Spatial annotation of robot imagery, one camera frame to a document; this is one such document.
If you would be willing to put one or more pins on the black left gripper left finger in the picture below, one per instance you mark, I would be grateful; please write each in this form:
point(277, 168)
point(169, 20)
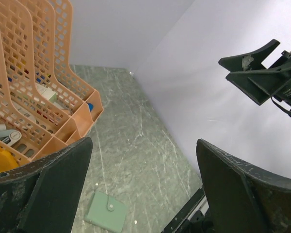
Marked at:
point(43, 196)

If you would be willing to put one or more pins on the peach plastic file organizer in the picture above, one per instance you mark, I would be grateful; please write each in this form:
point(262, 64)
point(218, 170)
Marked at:
point(40, 95)

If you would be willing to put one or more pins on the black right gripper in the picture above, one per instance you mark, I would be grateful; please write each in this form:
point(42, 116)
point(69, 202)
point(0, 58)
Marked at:
point(260, 84)

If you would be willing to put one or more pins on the blue capped bottle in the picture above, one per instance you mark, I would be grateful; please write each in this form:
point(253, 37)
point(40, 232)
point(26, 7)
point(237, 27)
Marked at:
point(91, 106)

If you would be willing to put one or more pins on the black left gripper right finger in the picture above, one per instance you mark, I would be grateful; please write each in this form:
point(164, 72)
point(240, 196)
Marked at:
point(242, 197)

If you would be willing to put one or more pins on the aluminium frame rail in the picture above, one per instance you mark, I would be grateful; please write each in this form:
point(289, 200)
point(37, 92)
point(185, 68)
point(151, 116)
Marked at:
point(186, 212)

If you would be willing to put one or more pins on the yellow bin with black items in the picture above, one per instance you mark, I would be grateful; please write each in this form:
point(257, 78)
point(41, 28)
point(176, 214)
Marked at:
point(7, 161)

